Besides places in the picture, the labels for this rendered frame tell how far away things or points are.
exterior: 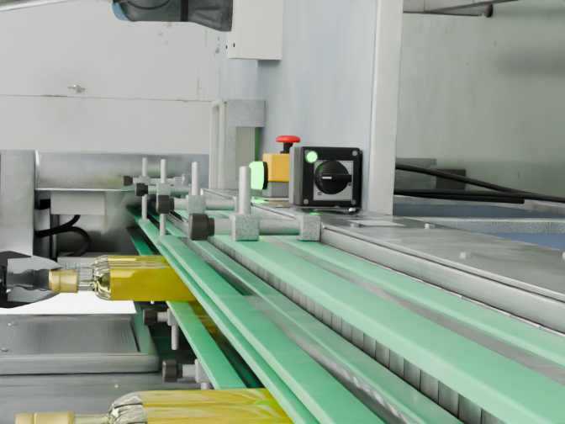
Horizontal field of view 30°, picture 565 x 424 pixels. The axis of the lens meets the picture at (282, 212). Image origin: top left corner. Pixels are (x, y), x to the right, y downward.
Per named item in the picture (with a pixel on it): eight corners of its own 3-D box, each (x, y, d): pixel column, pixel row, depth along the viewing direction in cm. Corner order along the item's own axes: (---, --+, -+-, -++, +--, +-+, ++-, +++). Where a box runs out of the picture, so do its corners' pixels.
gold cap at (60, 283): (78, 279, 181) (51, 279, 180) (78, 268, 178) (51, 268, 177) (77, 297, 179) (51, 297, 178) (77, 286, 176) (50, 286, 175)
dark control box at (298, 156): (347, 204, 147) (287, 204, 145) (348, 147, 146) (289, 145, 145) (362, 208, 139) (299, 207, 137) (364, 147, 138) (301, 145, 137)
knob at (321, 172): (346, 194, 138) (353, 195, 135) (313, 194, 137) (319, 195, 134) (347, 160, 138) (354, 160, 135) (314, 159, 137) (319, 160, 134)
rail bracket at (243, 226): (317, 239, 108) (187, 238, 106) (319, 167, 108) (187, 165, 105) (325, 242, 104) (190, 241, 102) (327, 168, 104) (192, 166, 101)
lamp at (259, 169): (263, 188, 171) (245, 188, 170) (263, 161, 171) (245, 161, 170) (267, 189, 166) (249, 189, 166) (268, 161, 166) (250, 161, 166)
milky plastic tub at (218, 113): (247, 204, 232) (208, 204, 231) (250, 103, 231) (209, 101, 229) (261, 209, 215) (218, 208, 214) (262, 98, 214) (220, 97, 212)
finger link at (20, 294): (62, 286, 189) (10, 278, 187) (61, 290, 183) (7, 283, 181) (60, 304, 189) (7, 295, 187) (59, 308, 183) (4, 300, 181)
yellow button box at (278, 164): (306, 197, 174) (261, 196, 172) (307, 151, 173) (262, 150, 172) (315, 198, 167) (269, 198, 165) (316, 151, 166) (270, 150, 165)
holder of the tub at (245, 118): (249, 229, 232) (213, 228, 231) (251, 103, 231) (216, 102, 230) (262, 235, 216) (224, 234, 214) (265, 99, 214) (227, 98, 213)
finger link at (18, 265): (60, 248, 188) (7, 256, 187) (59, 251, 183) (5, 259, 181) (62, 265, 189) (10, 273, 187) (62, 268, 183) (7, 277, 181)
